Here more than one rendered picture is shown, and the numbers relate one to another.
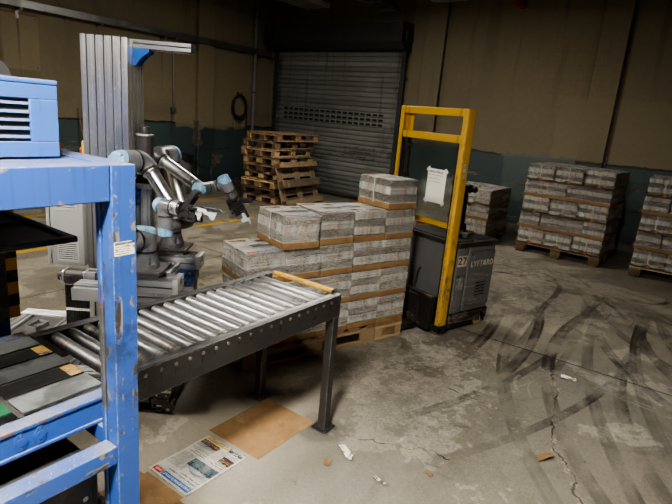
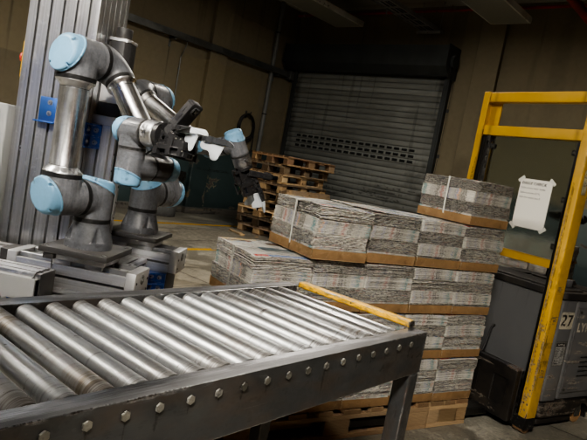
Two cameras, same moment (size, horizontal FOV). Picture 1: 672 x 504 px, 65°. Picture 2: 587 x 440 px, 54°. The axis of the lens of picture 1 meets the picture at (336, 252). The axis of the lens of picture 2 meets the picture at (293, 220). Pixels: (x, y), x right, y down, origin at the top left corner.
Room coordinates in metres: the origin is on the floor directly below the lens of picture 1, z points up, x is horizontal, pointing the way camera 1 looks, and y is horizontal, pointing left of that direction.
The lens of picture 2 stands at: (1.00, 0.25, 1.21)
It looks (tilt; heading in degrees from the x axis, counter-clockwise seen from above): 6 degrees down; 5
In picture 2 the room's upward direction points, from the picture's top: 10 degrees clockwise
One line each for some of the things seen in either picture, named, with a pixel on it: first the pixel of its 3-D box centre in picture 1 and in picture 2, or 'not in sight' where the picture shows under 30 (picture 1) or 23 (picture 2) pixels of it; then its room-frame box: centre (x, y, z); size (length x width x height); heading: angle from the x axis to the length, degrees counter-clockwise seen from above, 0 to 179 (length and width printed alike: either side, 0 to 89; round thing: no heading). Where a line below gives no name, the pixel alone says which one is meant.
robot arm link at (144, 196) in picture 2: not in sight; (146, 191); (3.30, 1.06, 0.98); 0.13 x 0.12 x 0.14; 160
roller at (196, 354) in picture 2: (197, 320); (157, 338); (2.21, 0.60, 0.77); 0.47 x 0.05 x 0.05; 55
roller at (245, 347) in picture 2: (219, 313); (203, 332); (2.31, 0.53, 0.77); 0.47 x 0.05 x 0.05; 55
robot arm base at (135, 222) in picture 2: (172, 237); (141, 219); (3.29, 1.07, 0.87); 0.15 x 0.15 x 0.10
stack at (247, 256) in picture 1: (303, 293); (328, 338); (3.70, 0.21, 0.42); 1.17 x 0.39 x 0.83; 127
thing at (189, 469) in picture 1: (199, 462); not in sight; (2.24, 0.59, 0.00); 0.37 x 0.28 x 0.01; 145
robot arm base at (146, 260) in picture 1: (145, 257); (90, 231); (2.80, 1.05, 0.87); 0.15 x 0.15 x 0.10
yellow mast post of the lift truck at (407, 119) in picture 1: (397, 206); (465, 233); (4.66, -0.51, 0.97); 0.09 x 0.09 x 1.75; 37
